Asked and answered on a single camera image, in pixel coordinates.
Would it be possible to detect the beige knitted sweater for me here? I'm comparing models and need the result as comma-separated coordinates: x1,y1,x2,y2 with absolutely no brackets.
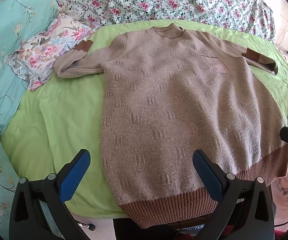
54,24,288,228

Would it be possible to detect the white pink floral duvet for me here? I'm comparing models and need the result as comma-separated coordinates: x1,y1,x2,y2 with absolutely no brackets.
56,0,275,42

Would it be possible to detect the pastel floral pillow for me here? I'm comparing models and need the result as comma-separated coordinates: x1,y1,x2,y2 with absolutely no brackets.
6,13,101,91

